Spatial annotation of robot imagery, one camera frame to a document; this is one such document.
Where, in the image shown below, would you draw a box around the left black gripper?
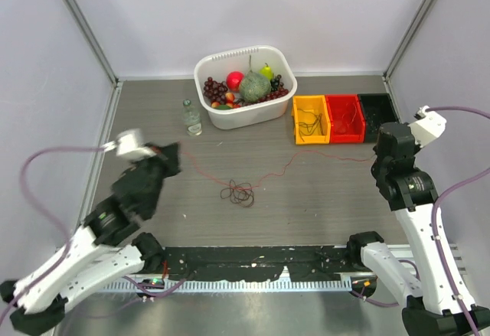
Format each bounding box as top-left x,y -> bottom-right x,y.
130,142 -> 184,216

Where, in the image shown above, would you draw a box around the thin black wire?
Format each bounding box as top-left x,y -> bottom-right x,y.
365,100 -> 395,136

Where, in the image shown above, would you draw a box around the dark brown wire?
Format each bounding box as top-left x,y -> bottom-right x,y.
220,179 -> 256,209

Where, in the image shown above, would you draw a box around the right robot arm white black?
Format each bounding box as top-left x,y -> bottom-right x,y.
345,121 -> 489,335

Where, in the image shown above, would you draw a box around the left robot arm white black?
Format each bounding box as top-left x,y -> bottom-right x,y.
1,141 -> 181,335

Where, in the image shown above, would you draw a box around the clear glass bottle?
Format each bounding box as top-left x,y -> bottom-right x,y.
182,99 -> 202,136

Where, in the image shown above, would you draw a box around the black storage bin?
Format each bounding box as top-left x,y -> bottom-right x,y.
358,93 -> 399,143

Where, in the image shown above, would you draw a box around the red storage bin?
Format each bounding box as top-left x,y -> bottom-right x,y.
325,94 -> 365,144

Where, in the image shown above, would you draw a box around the dark red grape bunch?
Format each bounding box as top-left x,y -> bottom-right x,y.
203,77 -> 229,102

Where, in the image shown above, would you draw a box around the small peaches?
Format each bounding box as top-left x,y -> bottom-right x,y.
209,91 -> 243,109

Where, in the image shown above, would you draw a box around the yellow storage bin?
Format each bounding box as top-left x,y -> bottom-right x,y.
292,95 -> 331,145

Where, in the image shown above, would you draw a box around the red pomegranate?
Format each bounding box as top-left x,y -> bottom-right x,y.
226,71 -> 244,92

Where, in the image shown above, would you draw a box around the green netted melon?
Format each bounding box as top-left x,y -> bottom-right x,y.
239,72 -> 271,103

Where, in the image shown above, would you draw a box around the white plastic basket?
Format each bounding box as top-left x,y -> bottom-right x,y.
194,45 -> 298,130

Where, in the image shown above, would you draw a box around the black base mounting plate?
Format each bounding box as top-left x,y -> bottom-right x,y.
160,246 -> 372,282

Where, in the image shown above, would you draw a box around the dark purple grape bunch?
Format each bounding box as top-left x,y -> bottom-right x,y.
270,74 -> 284,92

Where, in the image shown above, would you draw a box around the green pear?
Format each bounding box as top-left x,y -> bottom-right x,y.
260,64 -> 274,80

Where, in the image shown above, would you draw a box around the red cherry bunch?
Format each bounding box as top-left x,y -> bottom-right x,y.
242,88 -> 289,106

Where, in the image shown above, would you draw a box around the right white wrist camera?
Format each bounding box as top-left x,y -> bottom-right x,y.
408,106 -> 446,149

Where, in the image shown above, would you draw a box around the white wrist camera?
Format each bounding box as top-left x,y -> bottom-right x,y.
408,106 -> 446,149
102,129 -> 155,162

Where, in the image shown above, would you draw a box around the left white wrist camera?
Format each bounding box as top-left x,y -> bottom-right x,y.
102,129 -> 155,162

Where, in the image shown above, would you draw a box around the white slotted cable duct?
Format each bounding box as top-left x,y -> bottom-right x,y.
98,276 -> 352,294

